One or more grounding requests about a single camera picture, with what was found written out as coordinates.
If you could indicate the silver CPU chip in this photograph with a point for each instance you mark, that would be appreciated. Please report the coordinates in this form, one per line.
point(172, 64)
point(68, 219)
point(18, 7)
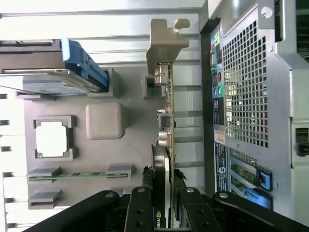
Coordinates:
point(51, 139)

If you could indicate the blue slot retention clip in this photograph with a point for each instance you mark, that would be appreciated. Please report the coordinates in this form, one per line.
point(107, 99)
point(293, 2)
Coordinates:
point(264, 178)
point(258, 198)

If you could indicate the dark grey open PC case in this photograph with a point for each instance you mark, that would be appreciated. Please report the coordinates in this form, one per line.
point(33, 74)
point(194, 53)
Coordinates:
point(277, 96)

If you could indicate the green RAM stick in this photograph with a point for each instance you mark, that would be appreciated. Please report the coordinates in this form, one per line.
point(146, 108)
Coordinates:
point(79, 176)

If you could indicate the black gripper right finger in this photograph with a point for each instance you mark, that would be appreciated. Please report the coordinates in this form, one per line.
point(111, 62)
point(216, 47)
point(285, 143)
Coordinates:
point(193, 212)

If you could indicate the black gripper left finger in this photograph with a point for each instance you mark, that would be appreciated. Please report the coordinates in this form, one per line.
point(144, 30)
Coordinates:
point(141, 210)

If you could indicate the grey plastic parts rack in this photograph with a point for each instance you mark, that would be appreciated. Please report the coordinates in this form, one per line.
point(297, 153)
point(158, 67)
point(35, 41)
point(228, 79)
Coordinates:
point(103, 149)

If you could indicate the hard disk in blue caddy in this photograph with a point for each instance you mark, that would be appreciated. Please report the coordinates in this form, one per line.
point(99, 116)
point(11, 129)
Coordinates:
point(72, 55)

